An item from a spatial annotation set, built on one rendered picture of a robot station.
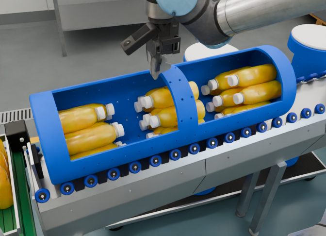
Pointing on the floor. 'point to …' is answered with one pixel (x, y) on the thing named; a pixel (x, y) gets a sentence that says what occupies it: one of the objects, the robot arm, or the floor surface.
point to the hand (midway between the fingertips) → (152, 75)
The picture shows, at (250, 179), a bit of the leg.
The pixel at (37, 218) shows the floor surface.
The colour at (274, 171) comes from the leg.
